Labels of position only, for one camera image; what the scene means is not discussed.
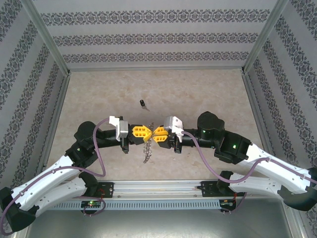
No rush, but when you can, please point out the grey slotted cable duct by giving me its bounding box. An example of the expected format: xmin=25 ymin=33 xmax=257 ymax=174
xmin=47 ymin=199 xmax=223 ymax=211

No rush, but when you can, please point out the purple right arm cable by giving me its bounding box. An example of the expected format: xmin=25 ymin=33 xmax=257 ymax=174
xmin=180 ymin=130 xmax=317 ymax=215

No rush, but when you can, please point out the small circuit board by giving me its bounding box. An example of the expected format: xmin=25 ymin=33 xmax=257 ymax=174
xmin=219 ymin=199 xmax=238 ymax=208
xmin=81 ymin=199 xmax=104 ymax=209

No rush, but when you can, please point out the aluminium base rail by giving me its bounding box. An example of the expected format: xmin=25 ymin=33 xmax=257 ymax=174
xmin=23 ymin=179 xmax=295 ymax=199

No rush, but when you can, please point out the black-headed metal key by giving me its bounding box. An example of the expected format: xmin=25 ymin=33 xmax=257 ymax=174
xmin=139 ymin=99 xmax=151 ymax=112

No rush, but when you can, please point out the grey sheet metal shelf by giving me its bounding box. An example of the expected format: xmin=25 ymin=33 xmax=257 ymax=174
xmin=24 ymin=198 xmax=298 ymax=238

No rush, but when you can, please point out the aluminium frame post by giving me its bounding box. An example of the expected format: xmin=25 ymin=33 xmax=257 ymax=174
xmin=284 ymin=208 xmax=307 ymax=238
xmin=21 ymin=0 xmax=71 ymax=76
xmin=242 ymin=0 xmax=290 ymax=75

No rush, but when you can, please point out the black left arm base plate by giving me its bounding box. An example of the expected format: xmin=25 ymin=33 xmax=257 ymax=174
xmin=69 ymin=181 xmax=115 ymax=199

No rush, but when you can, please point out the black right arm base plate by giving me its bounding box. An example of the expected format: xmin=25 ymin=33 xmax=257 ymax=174
xmin=202 ymin=180 xmax=247 ymax=198

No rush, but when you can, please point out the aluminium frame bottom rail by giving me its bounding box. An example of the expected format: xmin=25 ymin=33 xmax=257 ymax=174
xmin=66 ymin=64 xmax=246 ymax=73
xmin=41 ymin=73 xmax=72 ymax=183
xmin=241 ymin=71 xmax=282 ymax=179

